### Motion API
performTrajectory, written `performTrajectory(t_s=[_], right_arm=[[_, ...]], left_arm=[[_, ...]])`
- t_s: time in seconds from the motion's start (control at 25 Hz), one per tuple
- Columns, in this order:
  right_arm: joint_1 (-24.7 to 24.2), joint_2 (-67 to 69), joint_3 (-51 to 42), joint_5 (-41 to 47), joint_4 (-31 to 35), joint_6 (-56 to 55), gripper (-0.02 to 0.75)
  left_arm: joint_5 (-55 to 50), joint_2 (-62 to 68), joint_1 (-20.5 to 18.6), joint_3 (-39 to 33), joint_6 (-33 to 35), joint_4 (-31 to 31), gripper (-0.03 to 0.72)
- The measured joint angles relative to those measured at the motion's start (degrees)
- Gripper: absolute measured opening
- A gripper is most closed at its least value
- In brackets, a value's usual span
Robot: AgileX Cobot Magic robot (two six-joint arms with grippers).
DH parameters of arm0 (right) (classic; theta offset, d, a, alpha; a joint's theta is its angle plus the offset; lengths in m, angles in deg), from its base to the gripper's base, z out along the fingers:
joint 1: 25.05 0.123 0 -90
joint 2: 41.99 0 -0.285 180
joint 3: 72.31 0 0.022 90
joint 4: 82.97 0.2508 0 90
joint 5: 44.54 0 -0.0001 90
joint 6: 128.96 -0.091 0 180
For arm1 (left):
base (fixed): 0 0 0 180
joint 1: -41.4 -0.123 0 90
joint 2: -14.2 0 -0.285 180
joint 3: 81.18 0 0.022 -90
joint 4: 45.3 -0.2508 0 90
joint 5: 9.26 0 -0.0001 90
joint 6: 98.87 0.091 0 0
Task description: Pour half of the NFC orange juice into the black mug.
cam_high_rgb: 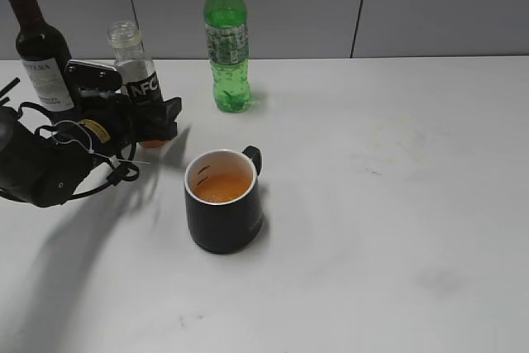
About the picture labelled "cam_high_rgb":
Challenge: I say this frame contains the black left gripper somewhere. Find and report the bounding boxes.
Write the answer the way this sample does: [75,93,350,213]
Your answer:
[72,90,182,155]

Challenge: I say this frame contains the NFC orange juice bottle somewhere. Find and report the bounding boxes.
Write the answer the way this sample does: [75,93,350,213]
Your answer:
[107,21,164,126]

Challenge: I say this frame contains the black mug white inside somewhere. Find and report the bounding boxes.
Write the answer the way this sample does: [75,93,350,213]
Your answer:
[183,145,263,254]

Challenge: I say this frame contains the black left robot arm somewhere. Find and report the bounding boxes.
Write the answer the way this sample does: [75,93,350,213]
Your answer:
[1,93,182,208]

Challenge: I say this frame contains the dark red wine bottle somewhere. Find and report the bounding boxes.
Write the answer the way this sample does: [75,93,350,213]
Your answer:
[8,0,79,121]

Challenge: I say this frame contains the green plastic soda bottle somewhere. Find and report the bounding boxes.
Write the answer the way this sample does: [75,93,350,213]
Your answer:
[203,0,251,113]

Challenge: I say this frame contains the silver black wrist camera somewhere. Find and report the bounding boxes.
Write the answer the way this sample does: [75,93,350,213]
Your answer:
[64,60,122,92]

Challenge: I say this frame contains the black camera cable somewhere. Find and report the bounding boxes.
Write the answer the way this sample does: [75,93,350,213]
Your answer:
[0,76,152,201]

